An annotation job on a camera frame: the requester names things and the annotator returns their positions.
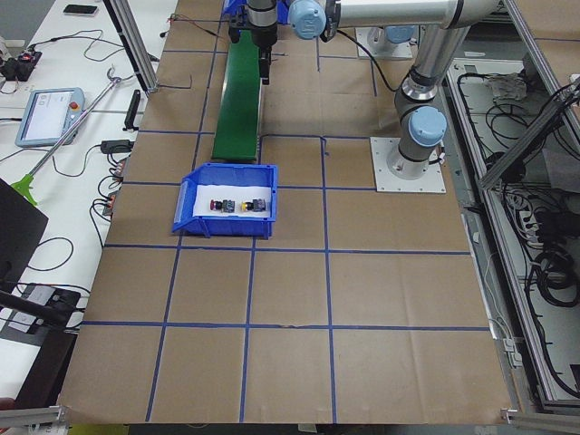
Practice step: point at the black power adapter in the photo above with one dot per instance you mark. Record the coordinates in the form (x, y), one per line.
(116, 146)

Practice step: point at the blue far bin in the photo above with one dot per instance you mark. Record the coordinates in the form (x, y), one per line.
(231, 6)

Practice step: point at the red push button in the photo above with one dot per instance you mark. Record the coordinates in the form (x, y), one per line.
(223, 206)

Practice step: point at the black bar tool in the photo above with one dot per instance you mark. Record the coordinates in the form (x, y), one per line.
(131, 114)

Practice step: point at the aluminium frame post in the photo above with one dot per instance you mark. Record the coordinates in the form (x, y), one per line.
(126, 27)

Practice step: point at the green conveyor belt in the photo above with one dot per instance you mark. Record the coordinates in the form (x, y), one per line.
(236, 135)

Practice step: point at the grabber reaching tool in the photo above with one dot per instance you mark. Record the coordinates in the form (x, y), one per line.
(23, 186)

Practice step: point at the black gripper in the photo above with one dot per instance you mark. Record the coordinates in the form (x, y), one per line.
(264, 38)

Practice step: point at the black smartphone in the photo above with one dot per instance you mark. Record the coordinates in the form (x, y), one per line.
(80, 10)

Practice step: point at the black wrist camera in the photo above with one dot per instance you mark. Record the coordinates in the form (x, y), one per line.
(237, 23)

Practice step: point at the white foam pad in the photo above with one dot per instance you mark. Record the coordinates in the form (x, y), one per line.
(238, 193)

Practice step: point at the blue plastic bin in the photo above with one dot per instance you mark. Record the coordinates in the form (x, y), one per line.
(244, 175)

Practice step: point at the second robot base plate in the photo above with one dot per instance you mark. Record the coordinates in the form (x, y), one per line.
(388, 42)

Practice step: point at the teach pendant tablet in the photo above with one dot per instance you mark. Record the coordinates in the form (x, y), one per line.
(47, 115)

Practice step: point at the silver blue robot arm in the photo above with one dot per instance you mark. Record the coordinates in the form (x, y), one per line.
(422, 126)

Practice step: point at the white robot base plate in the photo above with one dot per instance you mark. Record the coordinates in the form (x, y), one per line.
(431, 180)

